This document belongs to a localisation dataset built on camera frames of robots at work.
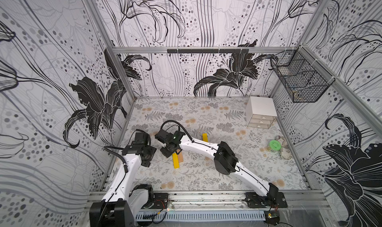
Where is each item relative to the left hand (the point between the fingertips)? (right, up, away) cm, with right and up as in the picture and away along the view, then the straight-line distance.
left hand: (155, 155), depth 83 cm
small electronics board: (+60, -26, -13) cm, 67 cm away
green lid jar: (+70, +5, +3) cm, 70 cm away
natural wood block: (+14, -2, +5) cm, 15 cm away
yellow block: (+29, +8, +13) cm, 33 cm away
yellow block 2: (+11, -4, +3) cm, 12 cm away
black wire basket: (+90, +46, +5) cm, 101 cm away
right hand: (+6, +1, +10) cm, 11 cm away
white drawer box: (+64, +25, +8) cm, 69 cm away
